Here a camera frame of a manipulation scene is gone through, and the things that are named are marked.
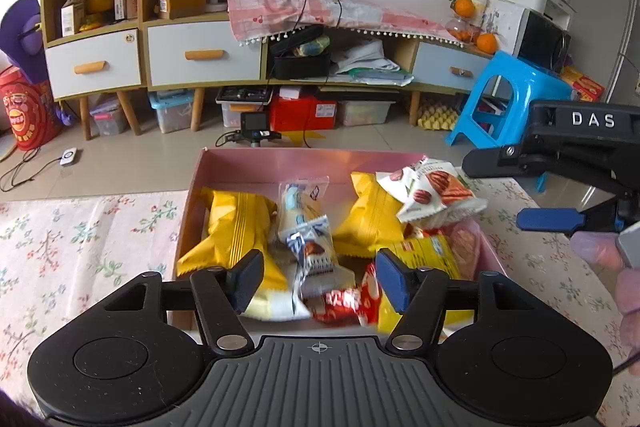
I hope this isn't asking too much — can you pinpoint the small clear storage bin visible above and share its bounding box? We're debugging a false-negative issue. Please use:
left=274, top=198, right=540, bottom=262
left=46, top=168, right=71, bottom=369
left=90, top=94, right=129, bottom=138

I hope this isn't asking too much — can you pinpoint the tall wooden shelf cabinet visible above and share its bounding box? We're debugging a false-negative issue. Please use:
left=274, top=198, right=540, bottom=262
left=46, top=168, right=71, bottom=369
left=40, top=0, right=168, bottom=141

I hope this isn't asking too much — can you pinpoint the brown cardboard box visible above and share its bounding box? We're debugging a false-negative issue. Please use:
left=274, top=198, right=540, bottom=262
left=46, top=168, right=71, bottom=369
left=159, top=0, right=208, bottom=20

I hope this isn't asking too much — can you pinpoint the blue lidded storage bin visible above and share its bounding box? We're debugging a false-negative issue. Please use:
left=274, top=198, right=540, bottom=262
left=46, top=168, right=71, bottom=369
left=149, top=89, right=194, bottom=134

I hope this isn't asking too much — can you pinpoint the white blue chocolate snack packet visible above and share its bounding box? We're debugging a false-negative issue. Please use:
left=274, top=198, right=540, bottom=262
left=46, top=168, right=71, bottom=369
left=277, top=216, right=356, bottom=303

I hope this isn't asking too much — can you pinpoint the red snack packet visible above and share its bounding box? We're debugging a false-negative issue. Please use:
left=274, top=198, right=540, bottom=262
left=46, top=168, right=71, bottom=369
left=359, top=262, right=387, bottom=324
left=312, top=287, right=362, bottom=326

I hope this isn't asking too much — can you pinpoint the white nut snack packet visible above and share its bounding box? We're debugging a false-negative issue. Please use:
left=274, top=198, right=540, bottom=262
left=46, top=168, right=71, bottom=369
left=376, top=157, right=488, bottom=229

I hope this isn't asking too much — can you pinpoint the white green long snack packet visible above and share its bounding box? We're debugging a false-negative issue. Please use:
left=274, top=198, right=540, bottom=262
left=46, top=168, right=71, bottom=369
left=277, top=176, right=331, bottom=248

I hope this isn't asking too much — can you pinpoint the black microwave oven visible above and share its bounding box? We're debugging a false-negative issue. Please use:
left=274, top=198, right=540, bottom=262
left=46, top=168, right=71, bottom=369
left=517, top=9, right=572, bottom=74

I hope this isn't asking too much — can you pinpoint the pink cherry print cloth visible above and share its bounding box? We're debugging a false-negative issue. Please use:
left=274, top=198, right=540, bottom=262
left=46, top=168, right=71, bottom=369
left=227, top=0, right=493, bottom=58

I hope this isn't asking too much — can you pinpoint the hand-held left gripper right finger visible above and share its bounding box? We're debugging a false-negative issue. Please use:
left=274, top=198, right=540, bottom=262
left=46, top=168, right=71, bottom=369
left=375, top=248, right=546, bottom=354

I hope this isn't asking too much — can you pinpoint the floral printed mat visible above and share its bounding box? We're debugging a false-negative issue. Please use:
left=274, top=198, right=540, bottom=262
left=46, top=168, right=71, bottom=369
left=0, top=177, right=640, bottom=408

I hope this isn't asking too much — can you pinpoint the pile of white papers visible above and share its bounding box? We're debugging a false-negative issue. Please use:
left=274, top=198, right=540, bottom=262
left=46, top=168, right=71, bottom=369
left=332, top=39, right=416, bottom=86

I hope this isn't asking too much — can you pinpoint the blue plastic stool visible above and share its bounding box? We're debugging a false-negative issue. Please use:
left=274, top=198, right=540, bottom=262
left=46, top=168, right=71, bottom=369
left=445, top=52, right=577, bottom=148

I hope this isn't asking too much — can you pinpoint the red flat box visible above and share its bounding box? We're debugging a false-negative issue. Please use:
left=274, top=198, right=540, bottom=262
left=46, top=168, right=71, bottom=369
left=270, top=87, right=339, bottom=132

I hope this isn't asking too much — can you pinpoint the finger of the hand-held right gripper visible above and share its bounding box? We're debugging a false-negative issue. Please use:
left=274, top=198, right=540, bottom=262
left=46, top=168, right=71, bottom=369
left=516, top=199, right=621, bottom=239
left=461, top=145, right=551, bottom=180

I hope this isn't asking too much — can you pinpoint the person's right hand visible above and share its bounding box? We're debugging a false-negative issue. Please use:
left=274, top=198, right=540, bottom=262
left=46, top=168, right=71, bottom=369
left=572, top=227, right=640, bottom=377

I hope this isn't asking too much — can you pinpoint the yellow puffy snack packet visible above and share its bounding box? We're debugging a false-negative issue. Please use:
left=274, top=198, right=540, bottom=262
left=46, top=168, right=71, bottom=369
left=176, top=188, right=311, bottom=322
left=332, top=171, right=408, bottom=259

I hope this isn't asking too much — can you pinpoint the yellow egg tray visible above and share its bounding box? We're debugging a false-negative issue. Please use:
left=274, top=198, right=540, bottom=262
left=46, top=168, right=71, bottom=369
left=417, top=99, right=461, bottom=130

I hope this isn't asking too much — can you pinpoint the glass jar of oranges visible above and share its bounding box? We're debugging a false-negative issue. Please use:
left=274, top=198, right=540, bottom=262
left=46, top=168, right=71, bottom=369
left=445, top=18, right=475, bottom=44

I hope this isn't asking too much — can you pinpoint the orange red snack box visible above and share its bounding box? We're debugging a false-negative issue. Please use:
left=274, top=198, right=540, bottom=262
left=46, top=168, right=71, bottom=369
left=560, top=67, right=607, bottom=104

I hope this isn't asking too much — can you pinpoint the black camera device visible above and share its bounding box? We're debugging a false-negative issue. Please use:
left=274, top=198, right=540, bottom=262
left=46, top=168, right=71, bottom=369
left=239, top=112, right=284, bottom=146

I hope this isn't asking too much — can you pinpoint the long wooden tv cabinet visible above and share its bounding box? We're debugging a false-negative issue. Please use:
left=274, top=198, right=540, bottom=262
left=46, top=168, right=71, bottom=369
left=142, top=14, right=501, bottom=134

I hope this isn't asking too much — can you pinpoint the black bag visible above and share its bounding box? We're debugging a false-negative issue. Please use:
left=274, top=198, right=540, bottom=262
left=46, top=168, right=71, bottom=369
left=270, top=24, right=334, bottom=81

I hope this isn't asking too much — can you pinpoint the grey refrigerator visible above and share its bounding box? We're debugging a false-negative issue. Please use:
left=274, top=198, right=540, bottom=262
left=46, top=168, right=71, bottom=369
left=569, top=0, right=640, bottom=108

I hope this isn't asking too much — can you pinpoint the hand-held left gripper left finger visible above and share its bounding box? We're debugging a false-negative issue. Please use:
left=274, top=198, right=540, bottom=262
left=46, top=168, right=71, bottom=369
left=102, top=249, right=265, bottom=356

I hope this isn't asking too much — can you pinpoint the pink floral snack packet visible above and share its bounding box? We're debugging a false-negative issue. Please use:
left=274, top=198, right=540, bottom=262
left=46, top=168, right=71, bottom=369
left=440, top=222, right=485, bottom=275

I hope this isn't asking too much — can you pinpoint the black floor cable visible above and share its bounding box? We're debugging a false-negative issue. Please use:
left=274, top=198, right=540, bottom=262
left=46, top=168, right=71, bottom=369
left=0, top=147, right=63, bottom=194

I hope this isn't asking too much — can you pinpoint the pink storage box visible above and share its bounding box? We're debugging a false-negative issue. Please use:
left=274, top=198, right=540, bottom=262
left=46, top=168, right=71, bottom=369
left=167, top=148, right=508, bottom=333

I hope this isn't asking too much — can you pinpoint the red printed drum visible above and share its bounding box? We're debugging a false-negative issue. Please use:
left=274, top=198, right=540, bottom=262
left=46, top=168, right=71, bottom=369
left=0, top=67, right=64, bottom=152

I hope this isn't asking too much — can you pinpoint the clear bin with dark lid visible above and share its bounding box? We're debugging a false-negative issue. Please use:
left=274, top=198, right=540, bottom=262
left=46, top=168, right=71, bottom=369
left=216, top=86, right=274, bottom=128

